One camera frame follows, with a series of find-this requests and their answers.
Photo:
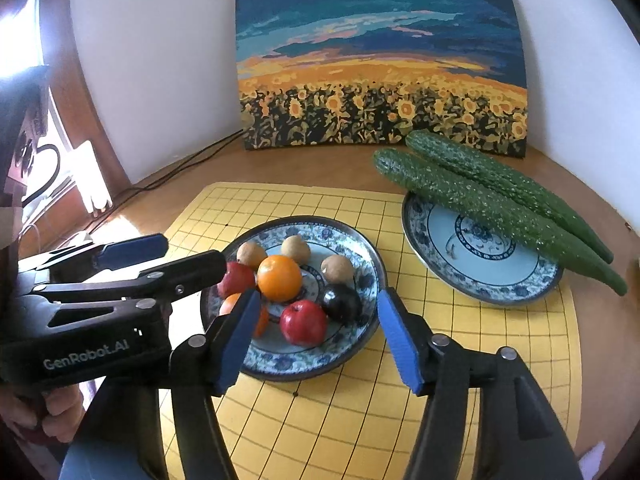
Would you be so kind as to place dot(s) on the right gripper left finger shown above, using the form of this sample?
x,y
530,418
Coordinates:
x,y
120,436

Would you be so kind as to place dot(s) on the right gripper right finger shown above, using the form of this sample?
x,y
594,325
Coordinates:
x,y
519,435

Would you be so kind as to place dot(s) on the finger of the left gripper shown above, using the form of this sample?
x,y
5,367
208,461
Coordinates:
x,y
170,281
77,264

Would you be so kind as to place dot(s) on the orange tomato fruit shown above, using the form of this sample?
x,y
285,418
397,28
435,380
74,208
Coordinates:
x,y
263,320

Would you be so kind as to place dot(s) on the wrinkled red fruit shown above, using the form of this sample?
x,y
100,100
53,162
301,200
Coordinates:
x,y
238,278

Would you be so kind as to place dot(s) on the bright orange fruit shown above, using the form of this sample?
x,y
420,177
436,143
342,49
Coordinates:
x,y
279,278

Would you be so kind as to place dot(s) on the small brown kiwi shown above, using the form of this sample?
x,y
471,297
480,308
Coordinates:
x,y
296,248

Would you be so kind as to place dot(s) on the large red apple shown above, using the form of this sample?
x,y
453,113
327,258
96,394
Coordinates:
x,y
303,323

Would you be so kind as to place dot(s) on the large brown kiwi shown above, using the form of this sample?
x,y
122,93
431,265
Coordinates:
x,y
337,269

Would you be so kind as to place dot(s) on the dark black plum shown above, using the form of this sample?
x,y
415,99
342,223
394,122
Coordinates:
x,y
341,303

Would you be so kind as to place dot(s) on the person's left hand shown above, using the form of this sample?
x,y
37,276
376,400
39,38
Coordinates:
x,y
64,412

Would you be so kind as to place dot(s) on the white power adapter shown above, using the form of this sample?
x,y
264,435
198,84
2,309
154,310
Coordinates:
x,y
79,238

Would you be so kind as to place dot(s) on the fluffy lavender towel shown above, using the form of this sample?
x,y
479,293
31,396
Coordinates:
x,y
589,464

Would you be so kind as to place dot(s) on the yellow go board mat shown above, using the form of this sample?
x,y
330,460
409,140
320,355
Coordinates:
x,y
359,421

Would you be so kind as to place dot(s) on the small blue white plate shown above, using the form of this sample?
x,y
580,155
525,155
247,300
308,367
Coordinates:
x,y
473,260

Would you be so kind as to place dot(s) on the large blue white plate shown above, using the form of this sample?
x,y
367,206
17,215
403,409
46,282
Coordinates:
x,y
271,357

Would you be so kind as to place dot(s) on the front green cucumber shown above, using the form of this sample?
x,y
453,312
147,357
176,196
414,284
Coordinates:
x,y
497,212

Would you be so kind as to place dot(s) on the green cucumber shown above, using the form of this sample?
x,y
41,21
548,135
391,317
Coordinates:
x,y
475,165
497,212

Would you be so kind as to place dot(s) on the sunflower field painting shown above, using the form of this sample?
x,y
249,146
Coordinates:
x,y
314,72

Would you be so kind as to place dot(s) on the rear green cucumber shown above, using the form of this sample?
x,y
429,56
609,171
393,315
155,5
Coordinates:
x,y
475,165

